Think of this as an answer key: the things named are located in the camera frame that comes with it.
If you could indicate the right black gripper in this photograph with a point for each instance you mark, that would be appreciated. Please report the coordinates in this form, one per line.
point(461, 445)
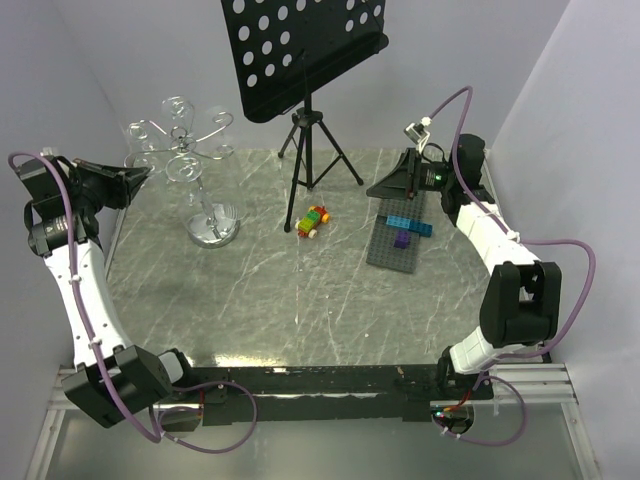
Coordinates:
point(403, 181)

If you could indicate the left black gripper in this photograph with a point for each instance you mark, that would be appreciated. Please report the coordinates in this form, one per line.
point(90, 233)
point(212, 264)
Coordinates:
point(121, 185)

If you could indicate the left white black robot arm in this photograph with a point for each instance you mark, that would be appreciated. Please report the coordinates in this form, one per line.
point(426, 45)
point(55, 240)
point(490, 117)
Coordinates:
point(113, 378)

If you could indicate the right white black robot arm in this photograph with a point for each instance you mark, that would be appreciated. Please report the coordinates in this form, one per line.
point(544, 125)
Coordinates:
point(520, 307)

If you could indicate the chrome wine glass rack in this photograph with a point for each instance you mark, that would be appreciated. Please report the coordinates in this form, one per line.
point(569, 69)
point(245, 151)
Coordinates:
point(210, 209)

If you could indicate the blue lego brick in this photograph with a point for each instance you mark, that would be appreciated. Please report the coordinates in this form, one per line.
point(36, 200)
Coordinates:
point(411, 225)

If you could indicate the purple lego brick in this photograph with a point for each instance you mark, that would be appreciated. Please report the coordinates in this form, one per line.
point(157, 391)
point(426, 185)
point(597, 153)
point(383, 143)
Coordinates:
point(402, 239)

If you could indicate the grey lego baseplate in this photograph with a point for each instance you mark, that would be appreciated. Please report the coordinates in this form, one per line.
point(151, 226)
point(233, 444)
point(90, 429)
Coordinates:
point(381, 252)

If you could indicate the colourful lego toy car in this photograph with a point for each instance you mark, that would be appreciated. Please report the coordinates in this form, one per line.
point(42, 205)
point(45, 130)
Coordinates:
point(307, 226)

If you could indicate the black perforated music stand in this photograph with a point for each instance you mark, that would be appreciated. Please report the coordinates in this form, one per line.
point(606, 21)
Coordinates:
point(285, 51)

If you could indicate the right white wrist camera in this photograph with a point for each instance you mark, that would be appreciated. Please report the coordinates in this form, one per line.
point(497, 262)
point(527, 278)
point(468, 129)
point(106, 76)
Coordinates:
point(418, 133)

